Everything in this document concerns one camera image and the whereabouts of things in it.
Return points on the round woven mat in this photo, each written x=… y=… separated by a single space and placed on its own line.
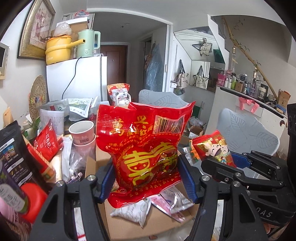
x=38 y=92

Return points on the bamboo pole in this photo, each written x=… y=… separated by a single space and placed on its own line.
x=248 y=55

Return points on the small red snack packet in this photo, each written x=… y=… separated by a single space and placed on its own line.
x=212 y=146

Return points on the crumpled clear plastic bag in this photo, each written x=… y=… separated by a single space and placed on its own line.
x=74 y=162

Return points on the blue plastic cover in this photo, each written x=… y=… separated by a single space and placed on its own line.
x=153 y=69

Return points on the pink cone packet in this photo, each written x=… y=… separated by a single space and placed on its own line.
x=159 y=200

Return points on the white printed snack packet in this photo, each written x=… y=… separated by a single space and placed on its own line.
x=134 y=212

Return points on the grey covered chair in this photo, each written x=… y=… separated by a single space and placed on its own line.
x=249 y=132
x=161 y=99

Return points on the small cardboard box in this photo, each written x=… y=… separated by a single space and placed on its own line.
x=284 y=99

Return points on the red pouch packet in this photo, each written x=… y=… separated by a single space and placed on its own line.
x=46 y=143

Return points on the white fridge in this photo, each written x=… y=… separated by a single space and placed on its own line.
x=87 y=78

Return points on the row of cosmetic bottles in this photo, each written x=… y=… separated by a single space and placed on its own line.
x=240 y=84

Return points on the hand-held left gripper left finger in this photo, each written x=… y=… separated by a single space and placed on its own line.
x=107 y=183

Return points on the white tote bag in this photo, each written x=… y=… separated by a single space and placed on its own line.
x=181 y=80

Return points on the pink paper cup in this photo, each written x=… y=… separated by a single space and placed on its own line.
x=86 y=148
x=81 y=132

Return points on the clear plastic bag on pot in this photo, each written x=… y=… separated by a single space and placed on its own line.
x=62 y=29

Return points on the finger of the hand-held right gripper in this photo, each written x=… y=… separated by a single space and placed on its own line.
x=217 y=169
x=240 y=160

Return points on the hanging white bag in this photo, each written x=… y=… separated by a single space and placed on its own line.
x=204 y=47

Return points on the red cream carton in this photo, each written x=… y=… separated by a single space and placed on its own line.
x=42 y=164

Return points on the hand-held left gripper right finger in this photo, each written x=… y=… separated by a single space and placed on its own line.
x=188 y=183

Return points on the framed picture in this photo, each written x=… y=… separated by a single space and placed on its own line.
x=39 y=27

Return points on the white printed paper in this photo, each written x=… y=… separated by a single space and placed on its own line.
x=52 y=120

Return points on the green kettle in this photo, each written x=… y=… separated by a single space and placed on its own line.
x=86 y=44

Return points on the large red waffle packet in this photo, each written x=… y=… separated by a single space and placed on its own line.
x=143 y=143

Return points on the white green printed pouch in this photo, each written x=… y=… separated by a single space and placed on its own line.
x=79 y=107

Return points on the white counter cabinet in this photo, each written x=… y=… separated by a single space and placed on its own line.
x=226 y=99

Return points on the brown cardboard box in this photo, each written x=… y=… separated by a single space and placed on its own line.
x=161 y=226

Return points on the black pouch bag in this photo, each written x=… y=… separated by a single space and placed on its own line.
x=11 y=148

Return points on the brown door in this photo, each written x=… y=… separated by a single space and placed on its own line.
x=115 y=67

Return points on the yellow pot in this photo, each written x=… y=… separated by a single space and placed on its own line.
x=57 y=51

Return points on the red canister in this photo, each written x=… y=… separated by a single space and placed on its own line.
x=34 y=201

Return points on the silver snack packet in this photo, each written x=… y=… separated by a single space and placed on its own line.
x=178 y=199

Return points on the wall intercom screen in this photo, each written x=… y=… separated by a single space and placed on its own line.
x=2 y=58

